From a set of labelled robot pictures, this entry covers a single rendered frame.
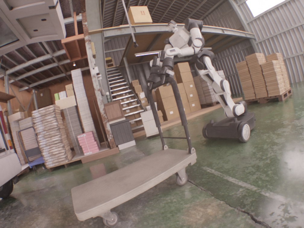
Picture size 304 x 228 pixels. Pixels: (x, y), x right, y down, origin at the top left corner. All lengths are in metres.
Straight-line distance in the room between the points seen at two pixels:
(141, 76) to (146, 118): 4.15
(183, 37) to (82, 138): 2.20
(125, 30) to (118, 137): 2.79
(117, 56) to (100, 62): 6.20
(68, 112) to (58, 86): 4.27
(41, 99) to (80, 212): 6.54
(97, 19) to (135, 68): 3.33
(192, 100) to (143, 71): 2.93
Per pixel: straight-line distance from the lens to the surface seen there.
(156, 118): 1.24
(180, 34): 1.49
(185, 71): 5.07
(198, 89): 5.45
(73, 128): 3.06
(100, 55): 3.82
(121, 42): 10.42
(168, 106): 4.49
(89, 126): 3.03
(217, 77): 1.68
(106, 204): 0.80
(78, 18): 3.34
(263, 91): 3.75
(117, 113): 2.67
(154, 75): 1.22
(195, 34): 1.34
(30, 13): 1.62
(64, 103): 3.13
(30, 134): 4.47
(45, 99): 7.03
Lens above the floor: 0.59
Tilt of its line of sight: 3 degrees down
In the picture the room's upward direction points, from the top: 16 degrees counter-clockwise
